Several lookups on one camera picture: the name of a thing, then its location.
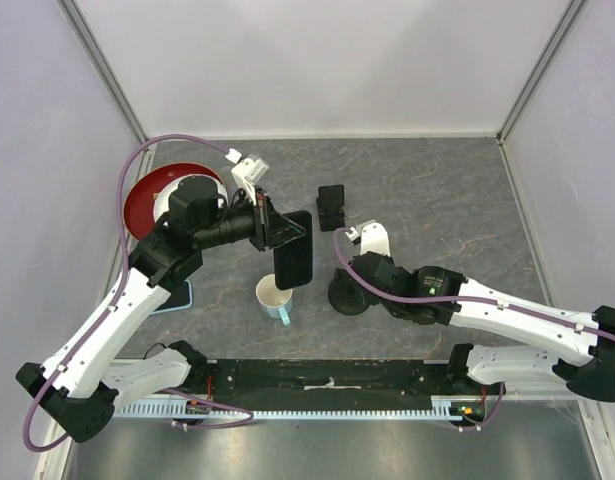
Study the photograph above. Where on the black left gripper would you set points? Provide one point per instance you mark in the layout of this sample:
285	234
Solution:
272	228

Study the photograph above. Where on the black phone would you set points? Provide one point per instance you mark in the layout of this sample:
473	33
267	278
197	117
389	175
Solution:
293	262

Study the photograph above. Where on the black round-base phone holder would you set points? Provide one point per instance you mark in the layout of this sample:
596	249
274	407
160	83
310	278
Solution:
345	295

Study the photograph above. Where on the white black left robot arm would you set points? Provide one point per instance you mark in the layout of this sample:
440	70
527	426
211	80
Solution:
76	386

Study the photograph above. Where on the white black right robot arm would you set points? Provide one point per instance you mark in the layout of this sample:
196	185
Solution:
572	349

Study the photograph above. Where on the black folding phone stand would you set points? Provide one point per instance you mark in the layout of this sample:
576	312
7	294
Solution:
330	207

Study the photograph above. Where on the phone in light blue case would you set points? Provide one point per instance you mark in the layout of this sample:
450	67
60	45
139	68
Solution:
181	298

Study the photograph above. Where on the light blue mug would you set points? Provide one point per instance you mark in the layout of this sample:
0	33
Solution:
276	303

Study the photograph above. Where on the white round plate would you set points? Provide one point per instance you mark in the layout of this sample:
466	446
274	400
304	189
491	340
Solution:
161	204

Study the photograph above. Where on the red round tray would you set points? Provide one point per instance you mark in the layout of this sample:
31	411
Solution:
138	206

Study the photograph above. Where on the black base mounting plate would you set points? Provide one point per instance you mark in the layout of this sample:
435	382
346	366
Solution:
267	383

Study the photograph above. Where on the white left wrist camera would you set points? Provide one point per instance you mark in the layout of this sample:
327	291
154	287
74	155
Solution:
247	171

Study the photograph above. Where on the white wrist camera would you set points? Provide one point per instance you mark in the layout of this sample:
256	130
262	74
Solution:
247	171
371	237

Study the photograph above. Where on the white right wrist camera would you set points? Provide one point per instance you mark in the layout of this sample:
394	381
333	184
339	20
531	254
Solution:
371	237

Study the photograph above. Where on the aluminium frame post left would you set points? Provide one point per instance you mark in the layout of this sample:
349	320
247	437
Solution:
84	33

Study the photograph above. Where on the aluminium frame post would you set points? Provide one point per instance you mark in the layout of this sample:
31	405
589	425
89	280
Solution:
84	33
554	43

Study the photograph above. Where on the aluminium frame post right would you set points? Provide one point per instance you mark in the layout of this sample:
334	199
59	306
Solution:
554	43

